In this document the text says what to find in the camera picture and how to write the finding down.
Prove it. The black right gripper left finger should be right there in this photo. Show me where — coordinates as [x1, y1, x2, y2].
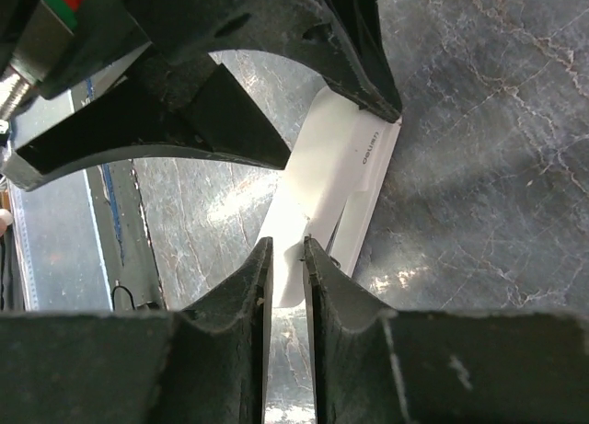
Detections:
[1, 237, 272, 423]

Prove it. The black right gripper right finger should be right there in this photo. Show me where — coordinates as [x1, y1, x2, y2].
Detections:
[304, 237, 588, 423]

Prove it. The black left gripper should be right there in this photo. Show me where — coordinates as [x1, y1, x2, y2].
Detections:
[1, 0, 291, 190]

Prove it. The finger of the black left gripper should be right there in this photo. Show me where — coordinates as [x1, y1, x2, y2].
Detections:
[124, 0, 402, 122]

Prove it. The white rectangular case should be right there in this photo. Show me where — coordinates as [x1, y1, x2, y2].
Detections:
[260, 87, 401, 308]

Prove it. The grey slotted cable duct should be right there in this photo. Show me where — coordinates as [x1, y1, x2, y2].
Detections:
[7, 181, 40, 311]

